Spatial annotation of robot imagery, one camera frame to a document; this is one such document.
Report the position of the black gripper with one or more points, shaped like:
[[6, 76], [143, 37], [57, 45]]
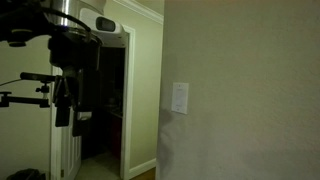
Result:
[[78, 87]]

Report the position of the white wall light switch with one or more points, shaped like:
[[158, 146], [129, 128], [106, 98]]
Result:
[[180, 98]]

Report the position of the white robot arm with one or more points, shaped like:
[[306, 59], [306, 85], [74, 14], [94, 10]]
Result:
[[77, 33]]

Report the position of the white panel door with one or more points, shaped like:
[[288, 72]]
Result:
[[71, 152]]

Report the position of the black object at floor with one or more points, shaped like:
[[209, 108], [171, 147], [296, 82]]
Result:
[[27, 174]]

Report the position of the black camera bar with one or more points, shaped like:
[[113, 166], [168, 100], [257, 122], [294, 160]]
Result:
[[37, 77]]

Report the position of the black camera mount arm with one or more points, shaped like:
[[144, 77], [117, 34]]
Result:
[[7, 98]]

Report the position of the white door frame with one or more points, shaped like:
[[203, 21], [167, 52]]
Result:
[[56, 172]]

